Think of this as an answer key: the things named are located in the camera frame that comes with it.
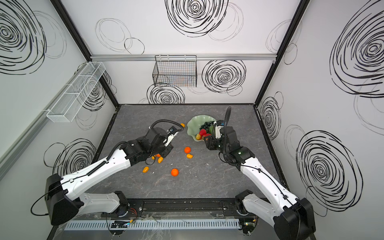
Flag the black wire wall basket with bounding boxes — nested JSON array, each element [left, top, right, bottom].
[[152, 55, 198, 88]]

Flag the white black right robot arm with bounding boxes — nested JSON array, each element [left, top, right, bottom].
[[203, 123, 316, 240]]

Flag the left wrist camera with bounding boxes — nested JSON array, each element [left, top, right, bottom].
[[164, 127, 178, 147]]

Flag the white mesh wall shelf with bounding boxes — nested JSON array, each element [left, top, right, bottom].
[[47, 62, 106, 123]]

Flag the dark fake grape bunch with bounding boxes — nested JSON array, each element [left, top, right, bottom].
[[199, 121, 215, 134]]

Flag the small orange front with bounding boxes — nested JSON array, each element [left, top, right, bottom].
[[171, 169, 179, 177]]

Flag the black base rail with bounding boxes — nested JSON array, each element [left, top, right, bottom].
[[61, 197, 304, 215]]

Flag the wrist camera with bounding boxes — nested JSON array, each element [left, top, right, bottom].
[[213, 120, 225, 139], [164, 127, 178, 147]]

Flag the white slotted cable duct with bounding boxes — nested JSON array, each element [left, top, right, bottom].
[[64, 219, 241, 231]]

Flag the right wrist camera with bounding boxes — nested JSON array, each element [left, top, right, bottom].
[[213, 120, 225, 139]]

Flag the green wavy fruit bowl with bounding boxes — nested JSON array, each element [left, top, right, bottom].
[[187, 115, 216, 142]]

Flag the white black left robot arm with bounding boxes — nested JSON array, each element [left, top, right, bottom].
[[43, 127, 177, 226]]

